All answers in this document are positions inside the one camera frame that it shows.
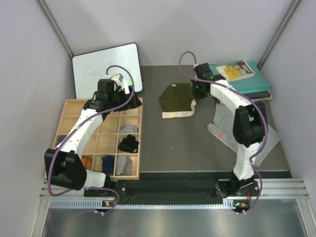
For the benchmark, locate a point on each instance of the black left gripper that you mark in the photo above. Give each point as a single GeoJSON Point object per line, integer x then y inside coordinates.
{"type": "Point", "coordinates": [135, 102]}

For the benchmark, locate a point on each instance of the light grey underwear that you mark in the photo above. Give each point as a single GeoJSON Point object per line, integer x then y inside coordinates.
{"type": "Point", "coordinates": [129, 128]}

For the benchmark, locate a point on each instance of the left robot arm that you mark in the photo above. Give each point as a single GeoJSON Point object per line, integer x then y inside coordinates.
{"type": "Point", "coordinates": [63, 164]}

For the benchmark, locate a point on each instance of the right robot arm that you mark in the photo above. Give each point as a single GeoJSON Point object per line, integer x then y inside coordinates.
{"type": "Point", "coordinates": [249, 126]}

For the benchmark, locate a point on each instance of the navy rolled garment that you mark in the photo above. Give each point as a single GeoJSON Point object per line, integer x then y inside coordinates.
{"type": "Point", "coordinates": [108, 162]}

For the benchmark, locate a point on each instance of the wooden compartment tray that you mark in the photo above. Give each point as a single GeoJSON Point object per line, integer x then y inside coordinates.
{"type": "Point", "coordinates": [106, 138]}

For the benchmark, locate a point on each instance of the white whiteboard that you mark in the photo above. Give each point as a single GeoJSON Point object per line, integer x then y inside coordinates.
{"type": "Point", "coordinates": [90, 67]}

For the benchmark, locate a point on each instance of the black rolled garment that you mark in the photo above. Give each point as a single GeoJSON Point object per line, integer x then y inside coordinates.
{"type": "Point", "coordinates": [129, 144]}

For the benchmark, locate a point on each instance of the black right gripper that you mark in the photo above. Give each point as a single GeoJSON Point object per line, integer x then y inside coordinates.
{"type": "Point", "coordinates": [193, 83]}

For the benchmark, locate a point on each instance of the grey rolled garment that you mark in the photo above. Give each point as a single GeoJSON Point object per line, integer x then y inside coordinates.
{"type": "Point", "coordinates": [124, 165]}

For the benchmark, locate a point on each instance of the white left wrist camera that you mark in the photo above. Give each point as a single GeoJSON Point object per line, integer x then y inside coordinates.
{"type": "Point", "coordinates": [120, 82]}

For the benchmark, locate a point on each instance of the orange rolled garment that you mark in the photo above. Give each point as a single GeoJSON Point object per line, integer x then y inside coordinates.
{"type": "Point", "coordinates": [87, 162]}

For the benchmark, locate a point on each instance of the green sports bra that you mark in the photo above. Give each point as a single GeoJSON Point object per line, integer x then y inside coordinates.
{"type": "Point", "coordinates": [177, 101]}

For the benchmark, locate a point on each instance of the grey striped boxer shorts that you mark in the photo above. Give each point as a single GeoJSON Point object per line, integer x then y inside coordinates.
{"type": "Point", "coordinates": [222, 128]}

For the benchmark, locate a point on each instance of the yellow paperback book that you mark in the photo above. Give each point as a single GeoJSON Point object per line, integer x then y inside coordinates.
{"type": "Point", "coordinates": [235, 71]}

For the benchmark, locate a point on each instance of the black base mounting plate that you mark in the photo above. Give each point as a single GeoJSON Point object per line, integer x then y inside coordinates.
{"type": "Point", "coordinates": [167, 188]}

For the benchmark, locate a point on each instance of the dark blue rolled socks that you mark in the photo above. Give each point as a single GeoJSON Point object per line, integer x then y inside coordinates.
{"type": "Point", "coordinates": [60, 139]}

